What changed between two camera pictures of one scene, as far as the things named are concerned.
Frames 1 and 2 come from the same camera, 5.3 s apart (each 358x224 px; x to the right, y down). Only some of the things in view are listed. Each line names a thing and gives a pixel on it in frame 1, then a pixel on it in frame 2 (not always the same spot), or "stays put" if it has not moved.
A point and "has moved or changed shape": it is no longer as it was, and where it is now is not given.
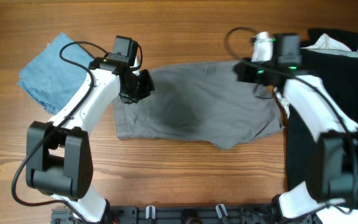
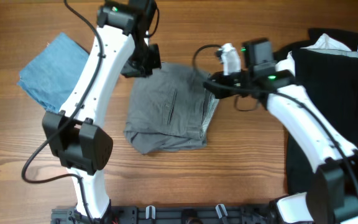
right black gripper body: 250,73 → 237,81
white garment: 327,45 stays put
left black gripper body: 141,84 → 143,60
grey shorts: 209,103 has moved or changed shape
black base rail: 188,214 stays put
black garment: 352,74 stays put
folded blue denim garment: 53,76 stays put
